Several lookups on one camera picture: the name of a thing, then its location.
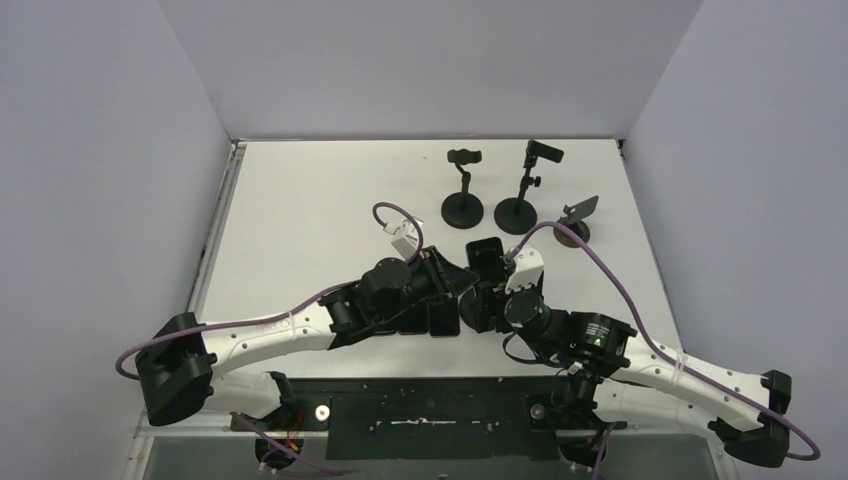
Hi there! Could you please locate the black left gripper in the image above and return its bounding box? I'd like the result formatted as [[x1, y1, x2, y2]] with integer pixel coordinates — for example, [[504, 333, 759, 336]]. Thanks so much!
[[373, 245, 477, 324]]

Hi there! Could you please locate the black round-base stand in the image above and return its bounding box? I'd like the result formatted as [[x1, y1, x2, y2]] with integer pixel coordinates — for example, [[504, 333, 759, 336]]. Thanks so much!
[[459, 285, 506, 333], [494, 139, 564, 235], [440, 149, 484, 230]]

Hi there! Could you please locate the grey smartphone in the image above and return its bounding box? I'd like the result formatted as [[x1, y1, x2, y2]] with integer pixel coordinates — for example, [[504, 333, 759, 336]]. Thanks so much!
[[465, 237, 508, 283]]

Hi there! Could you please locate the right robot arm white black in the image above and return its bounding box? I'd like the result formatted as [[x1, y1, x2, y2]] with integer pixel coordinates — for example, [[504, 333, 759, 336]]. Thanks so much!
[[459, 288, 792, 468]]

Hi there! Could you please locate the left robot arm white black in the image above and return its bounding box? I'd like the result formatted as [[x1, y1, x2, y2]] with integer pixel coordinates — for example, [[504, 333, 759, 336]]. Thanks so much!
[[134, 247, 480, 429]]

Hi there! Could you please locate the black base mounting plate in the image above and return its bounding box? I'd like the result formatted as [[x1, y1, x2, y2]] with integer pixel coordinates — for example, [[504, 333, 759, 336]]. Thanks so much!
[[250, 375, 606, 464]]

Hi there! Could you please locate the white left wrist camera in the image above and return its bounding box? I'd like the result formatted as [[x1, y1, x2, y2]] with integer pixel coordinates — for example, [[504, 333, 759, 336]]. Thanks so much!
[[383, 220, 421, 262]]

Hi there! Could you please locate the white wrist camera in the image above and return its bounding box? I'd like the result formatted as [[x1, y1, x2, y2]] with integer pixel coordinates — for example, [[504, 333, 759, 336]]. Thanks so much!
[[505, 244, 545, 294], [383, 220, 421, 262]]

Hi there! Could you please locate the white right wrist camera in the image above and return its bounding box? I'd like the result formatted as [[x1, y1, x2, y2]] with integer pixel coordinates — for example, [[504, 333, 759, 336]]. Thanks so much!
[[505, 244, 545, 294]]

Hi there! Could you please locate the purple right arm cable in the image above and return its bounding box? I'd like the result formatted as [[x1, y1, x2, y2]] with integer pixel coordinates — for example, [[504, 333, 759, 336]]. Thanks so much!
[[506, 221, 823, 480]]

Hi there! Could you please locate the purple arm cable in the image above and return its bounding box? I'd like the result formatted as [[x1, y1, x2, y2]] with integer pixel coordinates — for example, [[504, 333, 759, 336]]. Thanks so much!
[[506, 221, 823, 480], [115, 201, 425, 478]]

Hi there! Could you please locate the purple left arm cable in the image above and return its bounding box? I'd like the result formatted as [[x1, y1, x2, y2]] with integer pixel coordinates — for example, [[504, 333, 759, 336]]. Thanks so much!
[[115, 201, 425, 478]]

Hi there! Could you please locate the aluminium table frame rail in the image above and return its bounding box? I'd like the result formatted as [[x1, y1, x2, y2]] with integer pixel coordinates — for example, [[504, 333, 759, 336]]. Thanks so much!
[[135, 140, 248, 440]]

